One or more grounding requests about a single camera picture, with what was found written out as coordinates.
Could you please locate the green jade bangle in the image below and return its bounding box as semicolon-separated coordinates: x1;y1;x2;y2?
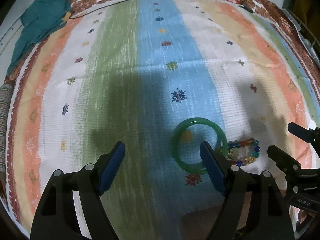
170;118;228;175

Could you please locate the small black device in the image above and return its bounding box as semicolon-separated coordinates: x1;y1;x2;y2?
239;3;253;14

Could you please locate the teal cloth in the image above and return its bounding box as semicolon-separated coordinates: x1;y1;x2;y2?
6;0;72;76

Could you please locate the striped colourful bed sheet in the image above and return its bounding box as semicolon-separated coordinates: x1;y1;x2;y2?
6;2;319;239

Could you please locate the colourful bead bracelet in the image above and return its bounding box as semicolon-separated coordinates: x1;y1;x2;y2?
220;138;261;167

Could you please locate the striped grey pillow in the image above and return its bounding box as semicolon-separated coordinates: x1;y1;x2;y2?
0;83;14;173

